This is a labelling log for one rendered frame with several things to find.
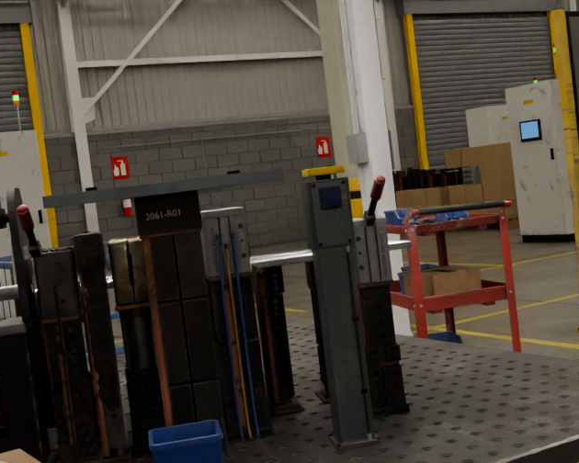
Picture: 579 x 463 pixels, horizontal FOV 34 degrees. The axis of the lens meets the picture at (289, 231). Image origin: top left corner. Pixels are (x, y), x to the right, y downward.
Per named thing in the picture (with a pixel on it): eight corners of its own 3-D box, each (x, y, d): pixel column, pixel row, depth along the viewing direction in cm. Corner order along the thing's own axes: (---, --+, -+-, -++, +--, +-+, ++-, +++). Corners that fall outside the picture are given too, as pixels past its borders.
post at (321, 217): (370, 432, 160) (340, 177, 158) (382, 443, 153) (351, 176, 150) (328, 439, 159) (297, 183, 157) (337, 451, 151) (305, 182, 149)
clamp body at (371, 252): (402, 400, 180) (380, 214, 178) (419, 412, 169) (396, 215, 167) (353, 407, 179) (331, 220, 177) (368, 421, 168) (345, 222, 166)
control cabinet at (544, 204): (518, 242, 1211) (498, 54, 1198) (549, 237, 1238) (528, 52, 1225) (565, 242, 1142) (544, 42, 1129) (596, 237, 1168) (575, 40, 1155)
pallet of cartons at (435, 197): (479, 225, 1625) (473, 183, 1621) (444, 231, 1582) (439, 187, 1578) (433, 227, 1726) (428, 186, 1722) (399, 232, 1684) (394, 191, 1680)
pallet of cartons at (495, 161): (539, 222, 1507) (530, 140, 1500) (505, 229, 1464) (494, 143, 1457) (486, 225, 1608) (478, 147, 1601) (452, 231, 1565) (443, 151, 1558)
